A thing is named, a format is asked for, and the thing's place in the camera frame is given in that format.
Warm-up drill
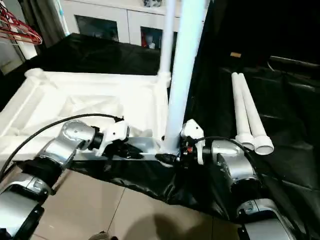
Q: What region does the black plastic mat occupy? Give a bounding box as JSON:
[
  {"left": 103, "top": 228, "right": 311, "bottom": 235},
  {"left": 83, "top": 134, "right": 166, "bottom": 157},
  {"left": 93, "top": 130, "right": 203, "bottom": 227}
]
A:
[{"left": 0, "top": 32, "right": 320, "bottom": 240}]

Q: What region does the red wire clothes hanger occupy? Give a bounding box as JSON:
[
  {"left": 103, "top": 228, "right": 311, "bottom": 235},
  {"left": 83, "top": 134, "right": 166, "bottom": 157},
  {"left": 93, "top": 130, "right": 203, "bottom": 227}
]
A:
[{"left": 0, "top": 1, "right": 44, "bottom": 46}]

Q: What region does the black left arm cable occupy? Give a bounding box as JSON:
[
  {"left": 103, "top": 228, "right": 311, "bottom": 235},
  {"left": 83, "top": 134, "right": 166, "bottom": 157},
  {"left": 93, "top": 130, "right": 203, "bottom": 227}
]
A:
[{"left": 0, "top": 113, "right": 124, "bottom": 180}]

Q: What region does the grey curtain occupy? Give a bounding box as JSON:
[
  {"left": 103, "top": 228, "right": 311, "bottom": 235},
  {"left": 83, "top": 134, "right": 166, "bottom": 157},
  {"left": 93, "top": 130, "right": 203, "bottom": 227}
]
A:
[{"left": 20, "top": 0, "right": 67, "bottom": 48}]

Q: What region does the white glass-door cabinet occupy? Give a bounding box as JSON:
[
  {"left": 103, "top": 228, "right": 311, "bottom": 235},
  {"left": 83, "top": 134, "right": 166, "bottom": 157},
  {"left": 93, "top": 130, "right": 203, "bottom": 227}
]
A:
[{"left": 60, "top": 0, "right": 211, "bottom": 51}]

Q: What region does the white plastic table leg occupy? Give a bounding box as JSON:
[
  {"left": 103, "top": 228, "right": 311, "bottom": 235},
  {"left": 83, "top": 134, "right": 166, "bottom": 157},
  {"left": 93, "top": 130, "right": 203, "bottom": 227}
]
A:
[
  {"left": 237, "top": 73, "right": 275, "bottom": 155},
  {"left": 230, "top": 72, "right": 256, "bottom": 151},
  {"left": 159, "top": 0, "right": 208, "bottom": 157},
  {"left": 158, "top": 0, "right": 178, "bottom": 82}
]

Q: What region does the white plastic table top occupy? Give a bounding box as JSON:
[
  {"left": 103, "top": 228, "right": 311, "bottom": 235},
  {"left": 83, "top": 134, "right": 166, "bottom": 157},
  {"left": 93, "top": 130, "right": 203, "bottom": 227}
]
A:
[{"left": 0, "top": 68, "right": 174, "bottom": 167}]

